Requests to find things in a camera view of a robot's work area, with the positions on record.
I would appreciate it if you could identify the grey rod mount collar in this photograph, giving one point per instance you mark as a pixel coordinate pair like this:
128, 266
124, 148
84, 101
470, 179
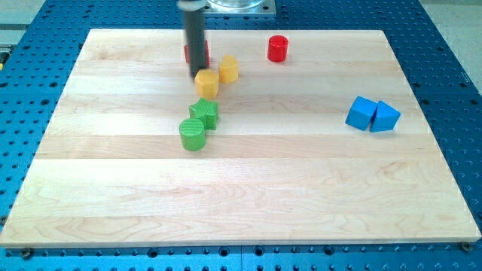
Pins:
191, 5

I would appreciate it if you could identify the red block behind rod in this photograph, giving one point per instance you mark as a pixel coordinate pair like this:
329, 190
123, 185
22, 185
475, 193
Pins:
187, 57

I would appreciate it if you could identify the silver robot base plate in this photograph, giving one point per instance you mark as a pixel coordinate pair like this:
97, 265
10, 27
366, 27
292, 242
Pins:
240, 8

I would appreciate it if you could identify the green cylinder block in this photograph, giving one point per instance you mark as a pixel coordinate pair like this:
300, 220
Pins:
192, 134

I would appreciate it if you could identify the blue cube block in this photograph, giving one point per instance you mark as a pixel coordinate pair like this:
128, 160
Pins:
361, 113

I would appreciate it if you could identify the yellow hexagon block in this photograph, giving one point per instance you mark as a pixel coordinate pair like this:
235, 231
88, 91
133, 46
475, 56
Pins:
207, 83

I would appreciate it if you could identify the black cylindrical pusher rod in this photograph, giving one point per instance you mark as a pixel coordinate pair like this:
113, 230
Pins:
194, 22

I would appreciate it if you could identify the blue triangular prism block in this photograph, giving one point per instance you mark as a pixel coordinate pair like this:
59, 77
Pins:
385, 117

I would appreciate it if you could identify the red cylinder block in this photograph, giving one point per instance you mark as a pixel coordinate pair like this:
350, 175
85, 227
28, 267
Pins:
277, 48

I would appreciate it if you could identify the green star block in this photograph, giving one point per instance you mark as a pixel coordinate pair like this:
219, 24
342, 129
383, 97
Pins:
206, 111

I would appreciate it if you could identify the light wooden board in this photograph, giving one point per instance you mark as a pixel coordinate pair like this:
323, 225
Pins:
282, 167

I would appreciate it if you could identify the yellow heart block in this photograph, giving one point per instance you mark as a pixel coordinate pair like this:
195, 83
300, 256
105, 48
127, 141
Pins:
228, 69

